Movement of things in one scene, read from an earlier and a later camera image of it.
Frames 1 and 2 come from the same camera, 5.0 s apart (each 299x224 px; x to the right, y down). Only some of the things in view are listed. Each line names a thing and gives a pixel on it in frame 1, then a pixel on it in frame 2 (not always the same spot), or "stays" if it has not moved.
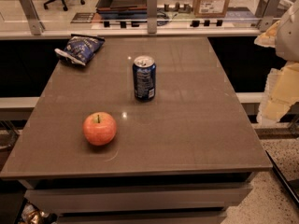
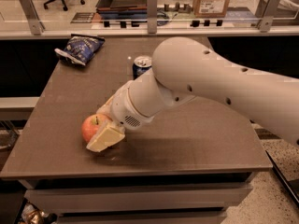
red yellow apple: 99,128 stays
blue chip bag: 80,49 stays
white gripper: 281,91 → 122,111
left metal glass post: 37,27 stays
